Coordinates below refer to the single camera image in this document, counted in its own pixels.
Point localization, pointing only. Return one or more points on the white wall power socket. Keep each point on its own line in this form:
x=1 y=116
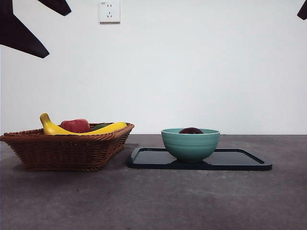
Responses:
x=109 y=12

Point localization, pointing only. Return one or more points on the red apple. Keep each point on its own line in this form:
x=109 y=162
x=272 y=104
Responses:
x=75 y=124

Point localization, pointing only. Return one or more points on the dark purple plum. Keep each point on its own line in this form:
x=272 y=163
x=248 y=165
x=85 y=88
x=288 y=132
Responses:
x=191 y=131

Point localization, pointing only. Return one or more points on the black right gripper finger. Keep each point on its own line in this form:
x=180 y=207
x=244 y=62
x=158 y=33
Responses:
x=303 y=12

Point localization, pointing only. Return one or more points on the teal ribbed bowl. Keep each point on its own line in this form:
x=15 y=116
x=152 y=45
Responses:
x=190 y=146

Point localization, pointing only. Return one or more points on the green avocado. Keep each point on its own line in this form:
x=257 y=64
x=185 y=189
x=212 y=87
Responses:
x=100 y=126

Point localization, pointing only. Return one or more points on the brown wicker basket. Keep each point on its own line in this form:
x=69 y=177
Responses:
x=62 y=153

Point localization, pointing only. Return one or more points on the black rectangular tray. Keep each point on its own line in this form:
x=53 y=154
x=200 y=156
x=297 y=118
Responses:
x=148 y=160

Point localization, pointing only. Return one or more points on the yellow banana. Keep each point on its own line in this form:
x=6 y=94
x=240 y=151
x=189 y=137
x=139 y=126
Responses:
x=51 y=128

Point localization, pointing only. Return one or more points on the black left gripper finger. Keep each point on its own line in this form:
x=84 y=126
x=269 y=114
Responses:
x=16 y=33
x=58 y=6

